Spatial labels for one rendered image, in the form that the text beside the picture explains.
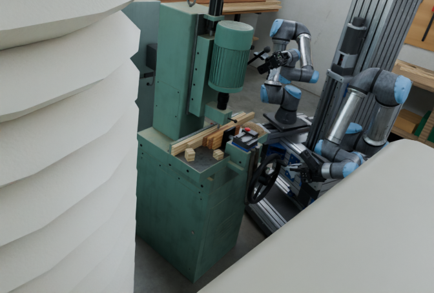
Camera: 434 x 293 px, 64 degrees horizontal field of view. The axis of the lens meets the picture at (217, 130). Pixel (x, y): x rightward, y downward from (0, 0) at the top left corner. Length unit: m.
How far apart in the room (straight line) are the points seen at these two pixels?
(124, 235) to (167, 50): 1.71
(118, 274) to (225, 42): 1.49
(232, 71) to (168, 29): 0.40
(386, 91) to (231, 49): 0.72
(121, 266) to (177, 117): 1.75
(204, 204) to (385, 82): 1.05
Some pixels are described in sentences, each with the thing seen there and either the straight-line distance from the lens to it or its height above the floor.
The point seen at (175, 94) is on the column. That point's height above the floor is 1.09.
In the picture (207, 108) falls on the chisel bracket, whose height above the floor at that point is 1.06.
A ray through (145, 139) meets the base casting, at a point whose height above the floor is 0.79.
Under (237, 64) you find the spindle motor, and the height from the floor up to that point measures 1.34.
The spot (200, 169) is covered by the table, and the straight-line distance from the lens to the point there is 1.64.
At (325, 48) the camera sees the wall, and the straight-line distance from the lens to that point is 5.13.
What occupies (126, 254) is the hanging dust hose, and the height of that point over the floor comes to 1.74.
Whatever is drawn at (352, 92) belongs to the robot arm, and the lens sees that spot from 1.76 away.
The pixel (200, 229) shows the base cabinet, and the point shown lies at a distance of 1.98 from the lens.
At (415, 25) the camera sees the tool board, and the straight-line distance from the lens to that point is 4.67.
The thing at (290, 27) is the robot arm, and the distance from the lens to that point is 2.30.
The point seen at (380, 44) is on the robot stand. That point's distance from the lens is 2.15.
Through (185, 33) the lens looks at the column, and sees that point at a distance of 1.74.
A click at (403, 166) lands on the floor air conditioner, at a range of 0.17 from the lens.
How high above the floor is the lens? 1.88
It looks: 30 degrees down
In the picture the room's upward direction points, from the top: 10 degrees clockwise
